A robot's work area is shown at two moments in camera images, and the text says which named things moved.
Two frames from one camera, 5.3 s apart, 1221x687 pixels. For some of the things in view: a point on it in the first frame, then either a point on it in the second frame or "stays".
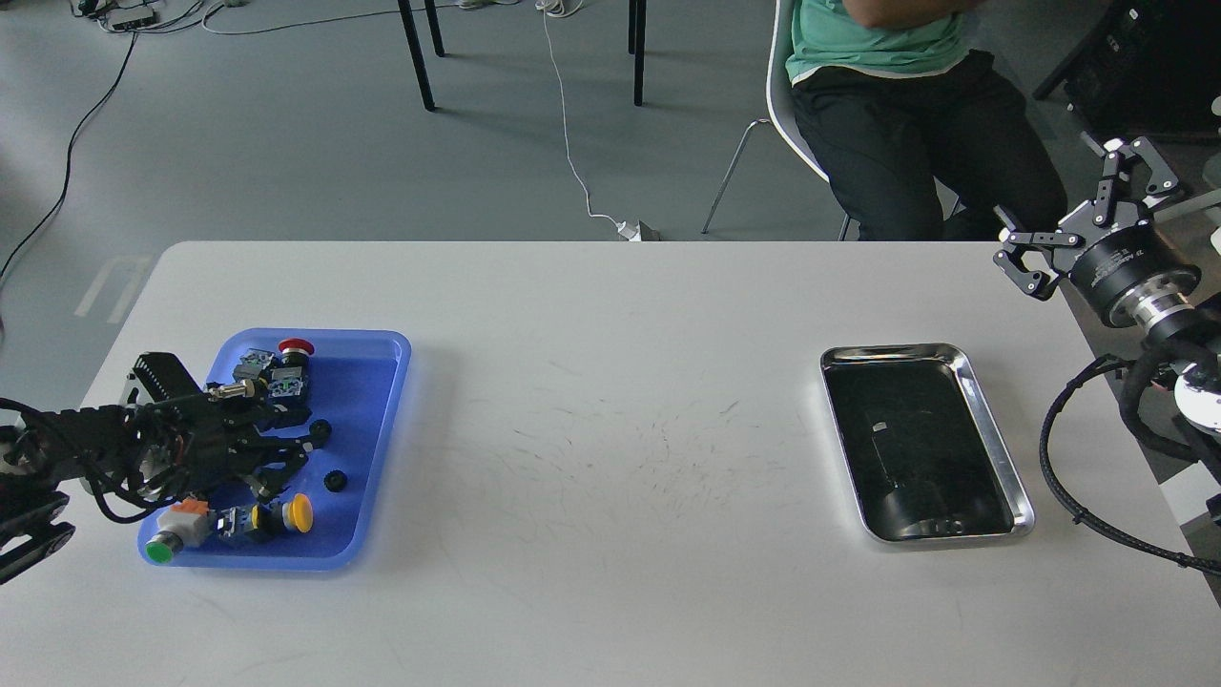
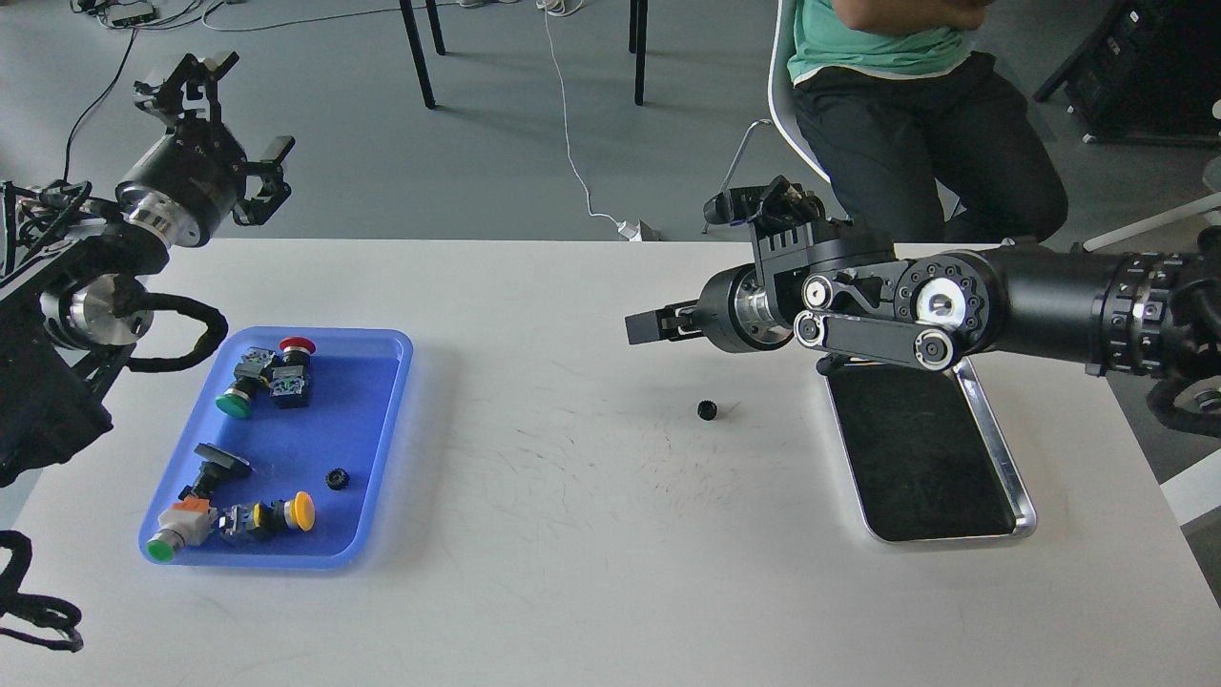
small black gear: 335,481 stays
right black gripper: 1135,275 to 733,313
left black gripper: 200,447 to 186,185
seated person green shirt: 923,136 stays
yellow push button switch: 267,519 stays
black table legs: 637,14 stays
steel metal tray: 921,451 stays
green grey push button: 184,526 stays
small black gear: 320,430 to 707,409
